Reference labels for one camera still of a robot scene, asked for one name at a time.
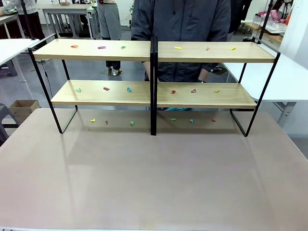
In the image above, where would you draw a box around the wood and black shelf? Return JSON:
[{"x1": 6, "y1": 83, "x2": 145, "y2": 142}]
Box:
[
  {"x1": 150, "y1": 36, "x2": 281, "y2": 137},
  {"x1": 28, "y1": 33, "x2": 157, "y2": 136}
]

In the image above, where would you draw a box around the large white table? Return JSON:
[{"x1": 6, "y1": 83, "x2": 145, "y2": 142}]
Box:
[{"x1": 222, "y1": 53, "x2": 308, "y2": 128}]

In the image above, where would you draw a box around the wooden workbench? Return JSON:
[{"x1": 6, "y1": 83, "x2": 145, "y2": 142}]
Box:
[{"x1": 241, "y1": 21, "x2": 282, "y2": 45}]

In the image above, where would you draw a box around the right wood and black shelf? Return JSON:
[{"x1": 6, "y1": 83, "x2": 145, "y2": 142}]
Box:
[{"x1": 150, "y1": 36, "x2": 281, "y2": 137}]

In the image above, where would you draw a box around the person's left hand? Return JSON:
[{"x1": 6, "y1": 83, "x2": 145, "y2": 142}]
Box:
[{"x1": 198, "y1": 69, "x2": 210, "y2": 83}]

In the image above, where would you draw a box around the grey metal workbench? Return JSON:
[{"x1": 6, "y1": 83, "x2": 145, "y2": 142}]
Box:
[{"x1": 42, "y1": 3, "x2": 100, "y2": 39}]

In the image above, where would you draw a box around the thin black stand pole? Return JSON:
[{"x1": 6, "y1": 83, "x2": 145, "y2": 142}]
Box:
[{"x1": 20, "y1": 0, "x2": 39, "y2": 40}]

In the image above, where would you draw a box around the grey metal stool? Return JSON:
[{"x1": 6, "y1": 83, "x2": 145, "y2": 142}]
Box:
[{"x1": 0, "y1": 103, "x2": 20, "y2": 146}]

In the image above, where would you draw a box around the black stand pole with base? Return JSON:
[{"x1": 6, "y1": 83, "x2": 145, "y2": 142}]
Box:
[{"x1": 242, "y1": 0, "x2": 274, "y2": 45}]

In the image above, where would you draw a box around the pink printed bag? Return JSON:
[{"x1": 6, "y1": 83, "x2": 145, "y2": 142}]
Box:
[{"x1": 269, "y1": 9, "x2": 282, "y2": 23}]

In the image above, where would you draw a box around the bystander in grey trousers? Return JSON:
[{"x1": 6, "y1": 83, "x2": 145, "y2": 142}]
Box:
[{"x1": 97, "y1": 0, "x2": 123, "y2": 75}]

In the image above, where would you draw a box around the left wood and black shelf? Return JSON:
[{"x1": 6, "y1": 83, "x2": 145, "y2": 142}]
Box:
[{"x1": 28, "y1": 33, "x2": 157, "y2": 136}]

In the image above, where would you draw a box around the white table with grey legs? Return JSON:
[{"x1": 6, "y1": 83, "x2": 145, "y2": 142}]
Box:
[{"x1": 0, "y1": 38, "x2": 40, "y2": 84}]

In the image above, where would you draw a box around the bystander in black trousers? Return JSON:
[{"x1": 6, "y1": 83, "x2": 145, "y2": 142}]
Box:
[{"x1": 0, "y1": 0, "x2": 47, "y2": 41}]

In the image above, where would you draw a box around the cardboard box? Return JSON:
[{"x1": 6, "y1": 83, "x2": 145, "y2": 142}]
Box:
[{"x1": 9, "y1": 99, "x2": 41, "y2": 124}]

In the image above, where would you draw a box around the black floor cable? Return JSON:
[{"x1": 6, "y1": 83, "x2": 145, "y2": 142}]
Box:
[{"x1": 36, "y1": 59, "x2": 53, "y2": 98}]

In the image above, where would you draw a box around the person in dark jacket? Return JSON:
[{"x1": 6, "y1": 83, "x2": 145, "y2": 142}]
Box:
[{"x1": 130, "y1": 0, "x2": 232, "y2": 83}]

